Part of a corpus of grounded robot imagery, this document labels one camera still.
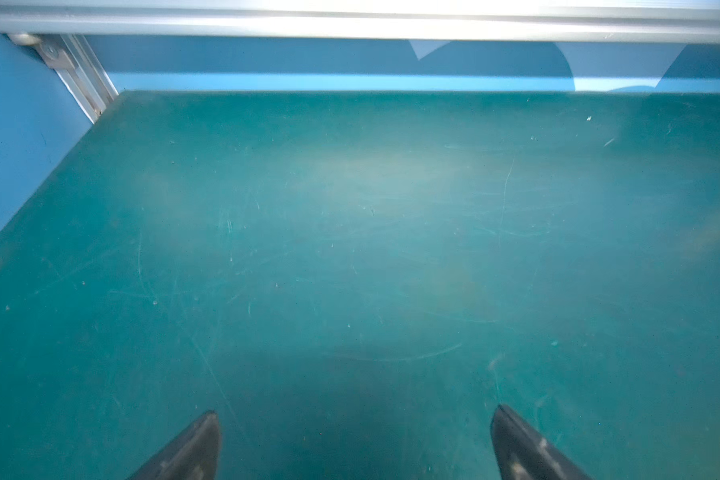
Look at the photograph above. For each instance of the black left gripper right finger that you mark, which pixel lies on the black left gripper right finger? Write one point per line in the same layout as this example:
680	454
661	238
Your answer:
523	453

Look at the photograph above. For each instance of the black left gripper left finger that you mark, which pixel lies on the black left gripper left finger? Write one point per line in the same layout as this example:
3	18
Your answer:
192	455

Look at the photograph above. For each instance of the aluminium frame left post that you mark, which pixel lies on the aluminium frame left post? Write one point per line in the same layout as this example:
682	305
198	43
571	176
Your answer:
77	66

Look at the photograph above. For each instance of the aluminium frame rear bar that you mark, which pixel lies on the aluminium frame rear bar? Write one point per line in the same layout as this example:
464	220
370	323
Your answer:
694	22

